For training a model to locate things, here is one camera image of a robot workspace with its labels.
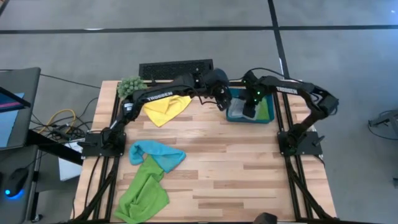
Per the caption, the dark desk monitor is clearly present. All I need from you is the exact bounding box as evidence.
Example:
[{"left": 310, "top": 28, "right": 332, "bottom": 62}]
[{"left": 0, "top": 67, "right": 42, "bottom": 151}]

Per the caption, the grey microfiber towel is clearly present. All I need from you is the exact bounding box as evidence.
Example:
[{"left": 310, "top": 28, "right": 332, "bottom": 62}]
[{"left": 229, "top": 98, "right": 259, "bottom": 121}]

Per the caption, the yellow cable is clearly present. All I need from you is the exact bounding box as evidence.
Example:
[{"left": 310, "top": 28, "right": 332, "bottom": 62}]
[{"left": 39, "top": 108, "right": 77, "bottom": 134}]

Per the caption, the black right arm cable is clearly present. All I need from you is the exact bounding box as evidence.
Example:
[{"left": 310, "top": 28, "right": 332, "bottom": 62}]
[{"left": 229, "top": 67, "right": 299, "bottom": 83}]

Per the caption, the green microfiber towel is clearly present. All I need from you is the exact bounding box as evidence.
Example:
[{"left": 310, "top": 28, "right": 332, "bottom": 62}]
[
  {"left": 256, "top": 98, "right": 271, "bottom": 121},
  {"left": 113, "top": 154, "right": 170, "bottom": 224}
]

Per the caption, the dark rounded object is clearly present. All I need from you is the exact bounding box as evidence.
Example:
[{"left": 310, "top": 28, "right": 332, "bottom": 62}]
[{"left": 253, "top": 212, "right": 277, "bottom": 224}]

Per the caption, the dark grey desk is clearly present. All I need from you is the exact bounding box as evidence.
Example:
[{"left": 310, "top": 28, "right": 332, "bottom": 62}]
[{"left": 0, "top": 144, "right": 41, "bottom": 224}]

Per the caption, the grey floor stand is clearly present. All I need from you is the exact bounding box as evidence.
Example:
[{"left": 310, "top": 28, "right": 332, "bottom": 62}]
[{"left": 368, "top": 108, "right": 398, "bottom": 141}]

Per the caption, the turquoise microfiber towel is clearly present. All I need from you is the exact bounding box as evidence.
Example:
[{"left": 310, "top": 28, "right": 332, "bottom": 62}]
[{"left": 129, "top": 139, "right": 187, "bottom": 174}]

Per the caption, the black floor cable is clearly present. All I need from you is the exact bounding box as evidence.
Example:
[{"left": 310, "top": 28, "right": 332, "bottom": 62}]
[{"left": 39, "top": 73, "right": 102, "bottom": 90}]

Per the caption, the yellow microfiber towel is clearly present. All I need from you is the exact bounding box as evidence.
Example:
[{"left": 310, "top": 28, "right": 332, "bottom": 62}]
[{"left": 142, "top": 95, "right": 193, "bottom": 128}]

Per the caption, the green artificial potted plant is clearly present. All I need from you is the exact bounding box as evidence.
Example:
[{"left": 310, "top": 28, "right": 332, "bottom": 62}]
[{"left": 116, "top": 75, "right": 147, "bottom": 100}]

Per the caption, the black desk beam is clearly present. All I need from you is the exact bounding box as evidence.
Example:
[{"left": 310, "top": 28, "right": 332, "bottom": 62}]
[{"left": 26, "top": 129, "right": 85, "bottom": 166}]

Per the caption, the black cable bundle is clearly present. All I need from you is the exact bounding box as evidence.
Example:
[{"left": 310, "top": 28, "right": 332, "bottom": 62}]
[{"left": 30, "top": 96, "right": 103, "bottom": 142}]

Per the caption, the black aluminium table frame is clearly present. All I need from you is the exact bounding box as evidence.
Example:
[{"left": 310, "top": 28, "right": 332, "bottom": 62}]
[{"left": 70, "top": 79, "right": 340, "bottom": 224}]

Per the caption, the black perforated floor grille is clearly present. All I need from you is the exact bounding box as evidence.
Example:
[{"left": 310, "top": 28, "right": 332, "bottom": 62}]
[{"left": 139, "top": 58, "right": 214, "bottom": 80}]

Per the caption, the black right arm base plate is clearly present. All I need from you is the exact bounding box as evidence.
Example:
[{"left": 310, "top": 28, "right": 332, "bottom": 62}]
[{"left": 277, "top": 130, "right": 324, "bottom": 156}]

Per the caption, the black computer mouse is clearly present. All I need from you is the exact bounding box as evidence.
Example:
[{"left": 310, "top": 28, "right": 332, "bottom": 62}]
[{"left": 4, "top": 167, "right": 29, "bottom": 200}]

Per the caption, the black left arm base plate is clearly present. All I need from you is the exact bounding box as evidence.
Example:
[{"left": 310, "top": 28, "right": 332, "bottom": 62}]
[{"left": 81, "top": 132, "right": 127, "bottom": 158}]

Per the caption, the white paper sheet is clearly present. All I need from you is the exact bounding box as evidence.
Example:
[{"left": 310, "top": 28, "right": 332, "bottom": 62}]
[{"left": 58, "top": 139, "right": 83, "bottom": 182}]

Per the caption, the teal tray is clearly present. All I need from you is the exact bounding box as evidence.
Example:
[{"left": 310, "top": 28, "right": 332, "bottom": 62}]
[{"left": 226, "top": 87, "right": 275, "bottom": 124}]

